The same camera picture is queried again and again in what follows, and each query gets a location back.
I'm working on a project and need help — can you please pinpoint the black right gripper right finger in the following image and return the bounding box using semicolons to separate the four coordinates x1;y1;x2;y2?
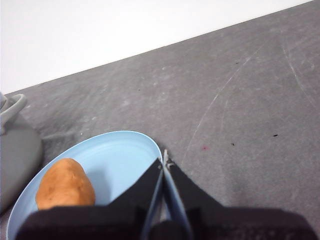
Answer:
163;149;224;240

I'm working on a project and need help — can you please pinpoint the pale green electric steamer pot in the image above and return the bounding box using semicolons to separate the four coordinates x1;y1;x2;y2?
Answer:
0;92;44;216

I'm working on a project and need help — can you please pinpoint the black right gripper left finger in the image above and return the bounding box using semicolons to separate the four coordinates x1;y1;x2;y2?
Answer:
107;157;165;240

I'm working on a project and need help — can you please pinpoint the blue round plate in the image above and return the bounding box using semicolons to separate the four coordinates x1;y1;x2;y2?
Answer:
6;129;163;240

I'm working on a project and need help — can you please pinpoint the brown potato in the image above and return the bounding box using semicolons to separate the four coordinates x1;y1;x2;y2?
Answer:
35;157;96;211

